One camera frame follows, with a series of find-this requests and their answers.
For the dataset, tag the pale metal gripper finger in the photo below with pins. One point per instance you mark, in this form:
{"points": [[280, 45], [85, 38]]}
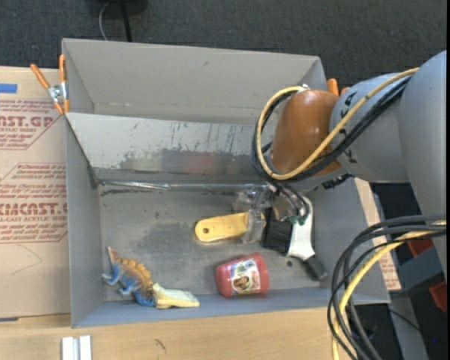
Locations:
{"points": [[255, 227], [253, 199]]}

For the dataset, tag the red jar with picture label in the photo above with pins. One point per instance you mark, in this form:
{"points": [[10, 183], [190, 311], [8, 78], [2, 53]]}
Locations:
{"points": [[243, 276]]}

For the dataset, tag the grey metal bin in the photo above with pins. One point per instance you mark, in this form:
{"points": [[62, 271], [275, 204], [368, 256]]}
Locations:
{"points": [[180, 246]]}

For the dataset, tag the pale yellow sponge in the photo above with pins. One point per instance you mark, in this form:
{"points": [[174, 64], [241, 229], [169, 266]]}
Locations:
{"points": [[174, 298]]}

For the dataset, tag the blue and orange toy dinosaur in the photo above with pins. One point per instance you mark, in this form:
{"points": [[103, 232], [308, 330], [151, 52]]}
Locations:
{"points": [[131, 276]]}

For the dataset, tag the brown cardboard board red print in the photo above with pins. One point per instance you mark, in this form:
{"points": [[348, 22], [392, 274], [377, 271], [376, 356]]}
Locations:
{"points": [[30, 268]]}

